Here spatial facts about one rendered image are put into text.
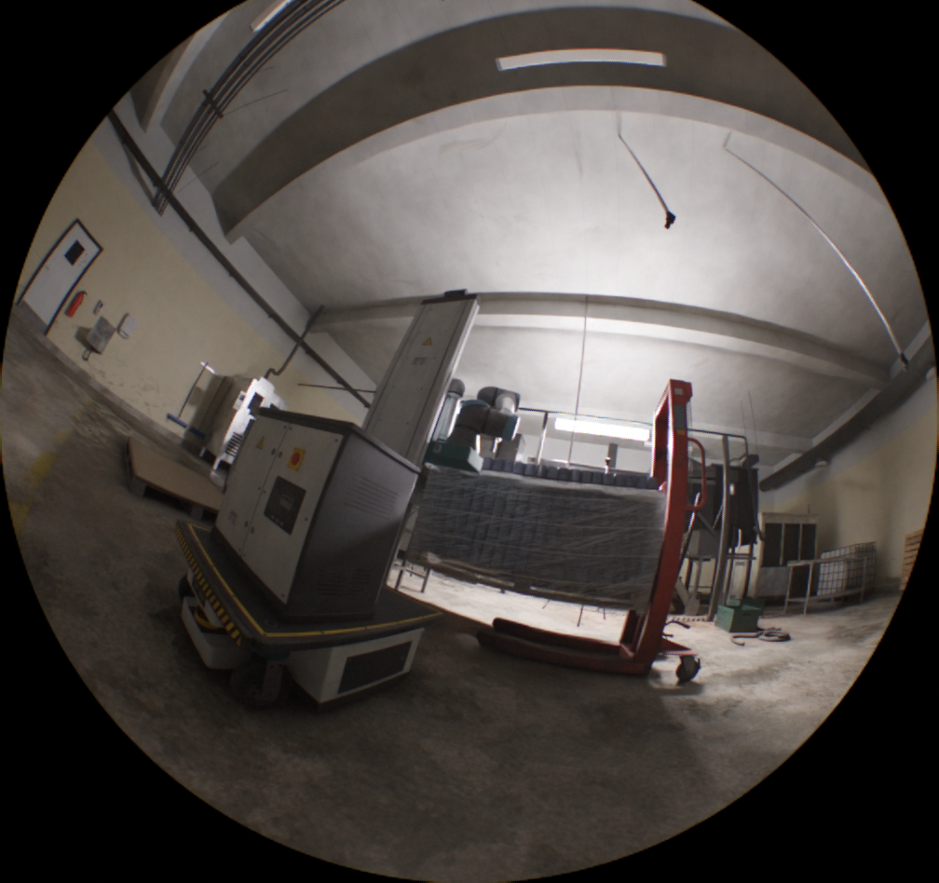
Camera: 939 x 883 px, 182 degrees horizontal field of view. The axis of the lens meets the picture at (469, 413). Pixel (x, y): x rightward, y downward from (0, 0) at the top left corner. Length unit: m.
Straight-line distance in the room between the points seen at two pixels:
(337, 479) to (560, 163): 4.14
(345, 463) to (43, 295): 7.52
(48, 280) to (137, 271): 2.21
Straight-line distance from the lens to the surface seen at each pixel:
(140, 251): 7.75
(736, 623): 4.21
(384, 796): 0.85
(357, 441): 0.73
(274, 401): 6.81
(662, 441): 2.78
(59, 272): 7.80
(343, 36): 5.07
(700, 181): 4.55
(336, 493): 0.72
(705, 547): 5.76
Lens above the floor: 0.68
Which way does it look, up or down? 23 degrees up
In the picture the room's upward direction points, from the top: 18 degrees clockwise
